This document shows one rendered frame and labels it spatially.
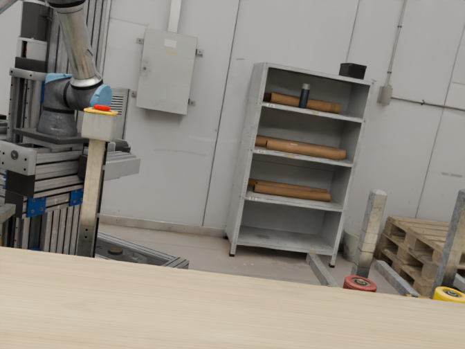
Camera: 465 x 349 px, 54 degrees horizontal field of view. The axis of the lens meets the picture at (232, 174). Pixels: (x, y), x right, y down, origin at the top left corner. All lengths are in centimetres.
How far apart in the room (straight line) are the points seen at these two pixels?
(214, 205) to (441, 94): 227
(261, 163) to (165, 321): 322
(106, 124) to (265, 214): 311
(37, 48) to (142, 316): 144
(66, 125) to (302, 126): 258
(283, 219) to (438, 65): 194
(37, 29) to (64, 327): 147
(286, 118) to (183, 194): 111
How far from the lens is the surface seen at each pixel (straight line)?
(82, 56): 170
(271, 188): 376
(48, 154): 181
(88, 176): 117
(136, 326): 85
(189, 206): 403
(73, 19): 166
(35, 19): 209
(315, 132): 408
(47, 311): 88
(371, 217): 127
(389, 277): 161
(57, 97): 184
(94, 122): 113
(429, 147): 458
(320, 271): 147
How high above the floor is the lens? 133
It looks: 11 degrees down
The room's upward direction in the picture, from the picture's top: 10 degrees clockwise
